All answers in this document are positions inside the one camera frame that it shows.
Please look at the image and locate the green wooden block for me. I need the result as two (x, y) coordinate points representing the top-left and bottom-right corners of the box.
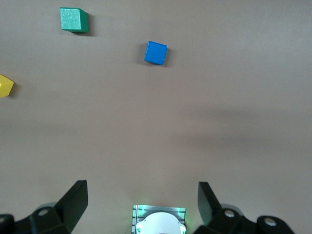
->
(59, 7), (89, 34)

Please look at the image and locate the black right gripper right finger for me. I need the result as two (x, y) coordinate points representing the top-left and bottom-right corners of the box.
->
(194, 181), (296, 234)

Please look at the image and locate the blue wooden block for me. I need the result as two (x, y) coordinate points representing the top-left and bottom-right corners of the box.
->
(143, 40), (169, 66)

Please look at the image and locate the yellow wooden block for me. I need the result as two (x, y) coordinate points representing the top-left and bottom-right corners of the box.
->
(0, 73), (15, 98)

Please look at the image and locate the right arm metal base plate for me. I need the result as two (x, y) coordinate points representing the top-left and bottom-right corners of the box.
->
(132, 204), (187, 234)

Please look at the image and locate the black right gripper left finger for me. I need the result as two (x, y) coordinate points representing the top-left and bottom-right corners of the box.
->
(0, 180), (89, 234)

